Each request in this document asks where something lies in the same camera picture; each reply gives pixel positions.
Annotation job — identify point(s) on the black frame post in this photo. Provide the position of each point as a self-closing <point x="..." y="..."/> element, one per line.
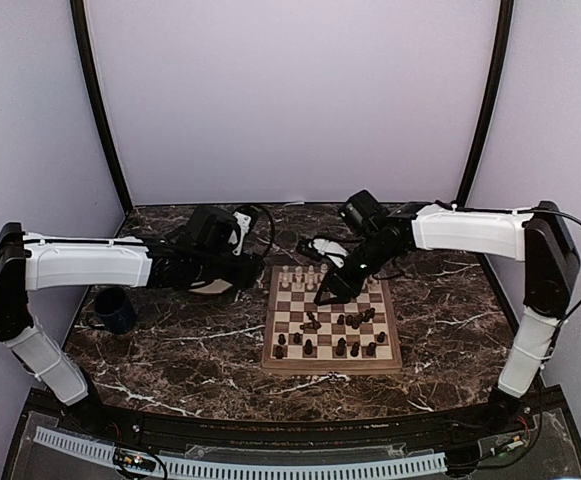
<point x="490" y="94"/>
<point x="96" y="101"/>

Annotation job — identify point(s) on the right black frame post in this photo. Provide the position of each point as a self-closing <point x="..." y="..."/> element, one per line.
<point x="490" y="94"/>

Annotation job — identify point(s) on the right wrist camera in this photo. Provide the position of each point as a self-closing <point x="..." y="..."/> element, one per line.
<point x="322" y="249"/>

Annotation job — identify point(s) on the left black frame post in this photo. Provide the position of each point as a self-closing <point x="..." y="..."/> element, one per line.
<point x="96" y="101"/>

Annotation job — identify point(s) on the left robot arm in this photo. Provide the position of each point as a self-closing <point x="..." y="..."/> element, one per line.
<point x="32" y="262"/>

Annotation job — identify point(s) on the cream decorated ceramic plate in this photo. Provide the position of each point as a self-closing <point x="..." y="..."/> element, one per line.
<point x="217" y="287"/>

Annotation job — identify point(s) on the dark blue mug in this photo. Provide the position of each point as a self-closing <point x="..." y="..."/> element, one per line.
<point x="113" y="312"/>

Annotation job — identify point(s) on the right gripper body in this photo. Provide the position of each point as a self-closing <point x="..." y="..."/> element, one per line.
<point x="375" y="256"/>

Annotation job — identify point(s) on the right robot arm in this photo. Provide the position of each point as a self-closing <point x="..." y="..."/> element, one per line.
<point x="537" y="238"/>

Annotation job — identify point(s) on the white slotted cable duct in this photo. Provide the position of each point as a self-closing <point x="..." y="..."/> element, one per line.
<point x="224" y="463"/>

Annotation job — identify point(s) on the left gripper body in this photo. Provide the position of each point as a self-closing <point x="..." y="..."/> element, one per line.
<point x="211" y="268"/>

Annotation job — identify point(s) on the wooden chess board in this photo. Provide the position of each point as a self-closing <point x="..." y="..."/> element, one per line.
<point x="356" y="338"/>

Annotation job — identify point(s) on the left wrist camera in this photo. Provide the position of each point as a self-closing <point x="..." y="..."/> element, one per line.
<point x="244" y="223"/>

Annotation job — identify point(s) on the black front rail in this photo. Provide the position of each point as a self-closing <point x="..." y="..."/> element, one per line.
<point x="436" y="429"/>

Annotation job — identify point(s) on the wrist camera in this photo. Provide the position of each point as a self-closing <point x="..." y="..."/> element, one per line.
<point x="322" y="249"/>
<point x="244" y="223"/>

